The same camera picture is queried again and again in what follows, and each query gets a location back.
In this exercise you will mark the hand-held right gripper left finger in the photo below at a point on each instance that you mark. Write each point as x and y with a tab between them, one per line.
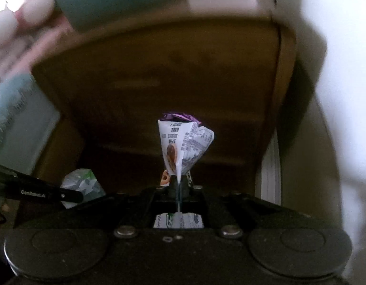
173	188

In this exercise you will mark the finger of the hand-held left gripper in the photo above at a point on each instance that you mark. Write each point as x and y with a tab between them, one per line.
71	196

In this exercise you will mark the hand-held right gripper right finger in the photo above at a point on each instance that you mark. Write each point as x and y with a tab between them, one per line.
187	188

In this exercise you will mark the orange brown snack wrapper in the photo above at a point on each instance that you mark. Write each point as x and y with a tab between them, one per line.
165	178

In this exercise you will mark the green white plastic wrapper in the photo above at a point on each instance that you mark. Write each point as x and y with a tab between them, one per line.
82	184

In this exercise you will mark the white green printed wrapper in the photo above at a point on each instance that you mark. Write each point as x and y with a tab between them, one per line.
166	221

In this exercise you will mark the white printed snack wrapper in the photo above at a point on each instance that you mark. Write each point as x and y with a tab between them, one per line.
183	145

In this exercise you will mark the teal bin with deer print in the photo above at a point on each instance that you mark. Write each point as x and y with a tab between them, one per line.
111	3

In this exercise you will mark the wooden nightstand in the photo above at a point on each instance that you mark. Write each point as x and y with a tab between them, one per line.
171	65

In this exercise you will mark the pink plush toy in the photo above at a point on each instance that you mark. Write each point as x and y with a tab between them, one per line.
37	6

